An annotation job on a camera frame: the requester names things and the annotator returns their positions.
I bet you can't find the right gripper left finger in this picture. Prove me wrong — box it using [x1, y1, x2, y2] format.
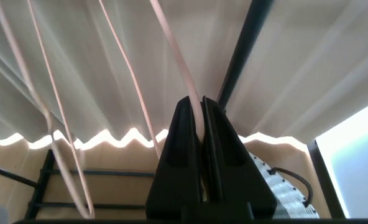
[145, 95, 203, 220]

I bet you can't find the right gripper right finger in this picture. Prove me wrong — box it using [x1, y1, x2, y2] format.
[202, 95, 277, 219]

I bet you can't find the white laundry basket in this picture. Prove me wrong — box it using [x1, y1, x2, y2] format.
[247, 151, 320, 220]

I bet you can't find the black clothes rack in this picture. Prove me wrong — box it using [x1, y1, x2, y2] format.
[0, 0, 275, 220]

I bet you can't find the beige curtain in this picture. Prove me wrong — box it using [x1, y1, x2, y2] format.
[0, 0, 368, 150]

